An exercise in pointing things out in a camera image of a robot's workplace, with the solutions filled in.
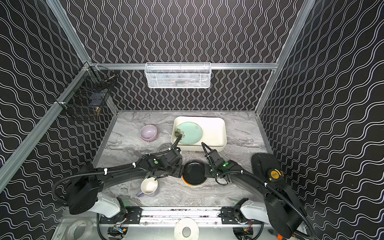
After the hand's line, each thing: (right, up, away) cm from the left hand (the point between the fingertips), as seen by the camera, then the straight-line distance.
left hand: (181, 168), depth 82 cm
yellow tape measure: (+50, -2, -4) cm, 50 cm away
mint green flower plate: (+5, +19, +24) cm, 31 cm away
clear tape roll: (-50, -26, -14) cm, 58 cm away
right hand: (+15, -3, +4) cm, 16 cm away
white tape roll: (+5, -24, -9) cm, 26 cm away
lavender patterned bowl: (-23, +19, +18) cm, 35 cm away
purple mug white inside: (-18, -10, -1) cm, 21 cm away
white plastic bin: (+21, +21, +27) cm, 40 cm away
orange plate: (+3, -9, +1) cm, 10 cm away
